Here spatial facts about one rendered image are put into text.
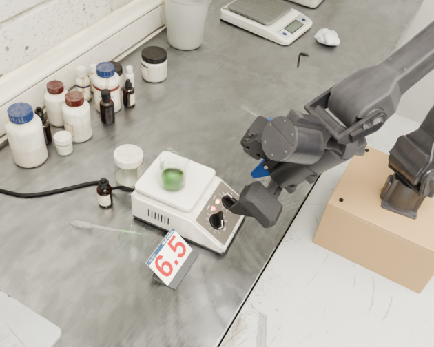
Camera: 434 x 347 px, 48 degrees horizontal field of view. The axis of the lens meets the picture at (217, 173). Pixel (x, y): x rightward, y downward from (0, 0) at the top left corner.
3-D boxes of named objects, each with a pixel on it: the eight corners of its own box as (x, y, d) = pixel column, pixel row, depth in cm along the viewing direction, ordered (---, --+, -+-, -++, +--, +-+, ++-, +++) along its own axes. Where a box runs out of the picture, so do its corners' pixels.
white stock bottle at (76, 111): (92, 125, 114) (89, 87, 107) (92, 142, 110) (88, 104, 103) (66, 126, 113) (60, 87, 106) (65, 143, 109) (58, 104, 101)
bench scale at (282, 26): (286, 49, 148) (288, 34, 145) (216, 19, 157) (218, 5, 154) (313, 27, 160) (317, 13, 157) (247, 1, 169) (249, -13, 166)
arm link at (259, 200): (342, 134, 76) (317, 105, 75) (307, 213, 64) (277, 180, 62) (302, 155, 82) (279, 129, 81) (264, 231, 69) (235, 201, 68)
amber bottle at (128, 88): (122, 107, 120) (121, 82, 115) (124, 100, 122) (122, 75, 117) (134, 108, 120) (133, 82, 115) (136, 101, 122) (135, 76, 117)
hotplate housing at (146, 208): (248, 212, 100) (254, 185, 94) (222, 258, 91) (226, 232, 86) (153, 173, 105) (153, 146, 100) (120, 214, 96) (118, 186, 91)
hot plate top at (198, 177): (217, 173, 96) (217, 170, 95) (189, 214, 88) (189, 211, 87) (163, 152, 99) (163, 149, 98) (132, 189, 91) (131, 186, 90)
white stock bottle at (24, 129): (48, 166, 104) (38, 118, 94) (12, 170, 102) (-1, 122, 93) (47, 144, 108) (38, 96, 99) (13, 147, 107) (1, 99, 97)
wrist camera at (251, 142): (304, 135, 72) (276, 101, 71) (288, 163, 67) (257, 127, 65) (275, 152, 76) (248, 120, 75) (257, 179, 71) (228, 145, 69)
